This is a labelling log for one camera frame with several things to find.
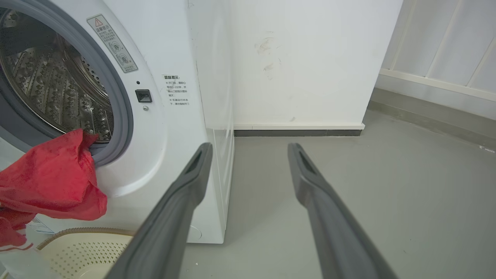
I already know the white front-load washing machine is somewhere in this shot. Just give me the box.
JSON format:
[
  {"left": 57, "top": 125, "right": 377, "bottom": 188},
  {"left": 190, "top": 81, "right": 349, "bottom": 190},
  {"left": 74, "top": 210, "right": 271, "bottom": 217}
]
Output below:
[{"left": 0, "top": 0, "right": 235, "bottom": 279}]

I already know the grey warning sticker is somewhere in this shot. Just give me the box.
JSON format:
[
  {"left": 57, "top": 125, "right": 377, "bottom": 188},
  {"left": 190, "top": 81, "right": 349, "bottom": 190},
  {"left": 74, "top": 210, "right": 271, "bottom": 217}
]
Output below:
[{"left": 86, "top": 14, "right": 138, "bottom": 73}]

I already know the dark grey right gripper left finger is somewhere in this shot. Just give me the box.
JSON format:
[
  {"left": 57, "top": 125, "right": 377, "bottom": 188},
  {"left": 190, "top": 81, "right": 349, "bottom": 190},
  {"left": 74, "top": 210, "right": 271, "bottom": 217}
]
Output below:
[{"left": 105, "top": 142, "right": 213, "bottom": 279}]

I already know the red garment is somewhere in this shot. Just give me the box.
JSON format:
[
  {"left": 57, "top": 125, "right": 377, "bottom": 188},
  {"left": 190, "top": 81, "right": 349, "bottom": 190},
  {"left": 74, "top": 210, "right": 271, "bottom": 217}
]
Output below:
[{"left": 0, "top": 129, "right": 108, "bottom": 251}]

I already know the cream perforated laundry basket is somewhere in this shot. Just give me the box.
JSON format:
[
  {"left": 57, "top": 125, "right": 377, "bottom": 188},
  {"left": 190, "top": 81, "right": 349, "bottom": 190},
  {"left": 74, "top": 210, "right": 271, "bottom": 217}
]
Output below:
[{"left": 36, "top": 227, "right": 136, "bottom": 279}]

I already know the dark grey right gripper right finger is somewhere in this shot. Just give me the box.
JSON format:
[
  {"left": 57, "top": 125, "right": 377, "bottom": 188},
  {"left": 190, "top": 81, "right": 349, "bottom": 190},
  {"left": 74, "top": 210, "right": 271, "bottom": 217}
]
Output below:
[{"left": 288, "top": 143, "right": 399, "bottom": 279}]

